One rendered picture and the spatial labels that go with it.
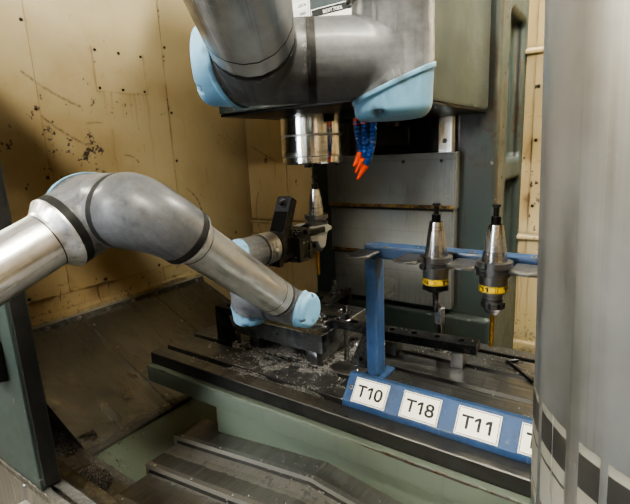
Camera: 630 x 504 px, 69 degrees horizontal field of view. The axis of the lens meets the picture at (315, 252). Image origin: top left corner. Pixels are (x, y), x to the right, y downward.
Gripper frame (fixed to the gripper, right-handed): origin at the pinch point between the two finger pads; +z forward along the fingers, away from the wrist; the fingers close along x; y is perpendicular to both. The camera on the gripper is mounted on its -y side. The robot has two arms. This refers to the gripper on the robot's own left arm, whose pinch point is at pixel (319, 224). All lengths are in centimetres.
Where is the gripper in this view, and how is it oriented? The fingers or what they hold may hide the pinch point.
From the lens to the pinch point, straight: 124.1
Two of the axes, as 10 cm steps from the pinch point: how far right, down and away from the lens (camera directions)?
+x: 8.2, 0.8, -5.7
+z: 5.7, -2.1, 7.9
